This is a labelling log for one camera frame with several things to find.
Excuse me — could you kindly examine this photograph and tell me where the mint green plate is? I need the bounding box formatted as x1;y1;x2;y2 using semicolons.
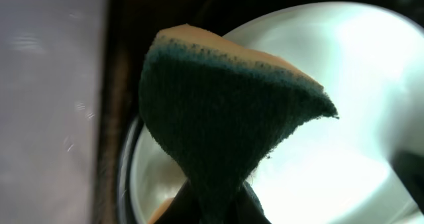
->
127;2;423;223

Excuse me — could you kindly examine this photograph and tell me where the black rectangular sponge tray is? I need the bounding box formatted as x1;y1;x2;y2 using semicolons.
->
1;0;107;223

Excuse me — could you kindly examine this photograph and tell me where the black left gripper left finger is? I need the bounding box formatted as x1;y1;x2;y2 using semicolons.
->
153;180;205;224

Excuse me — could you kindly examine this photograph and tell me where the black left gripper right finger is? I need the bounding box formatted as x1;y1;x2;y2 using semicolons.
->
231;181;270;224

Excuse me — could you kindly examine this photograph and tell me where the green yellow sponge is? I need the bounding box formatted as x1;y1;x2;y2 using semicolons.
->
138;25;338;223

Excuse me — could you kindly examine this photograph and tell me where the round black tray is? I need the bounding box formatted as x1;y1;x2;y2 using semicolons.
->
92;0;423;223

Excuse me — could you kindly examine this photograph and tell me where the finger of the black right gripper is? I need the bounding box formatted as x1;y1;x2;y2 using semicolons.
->
390;150;423;211

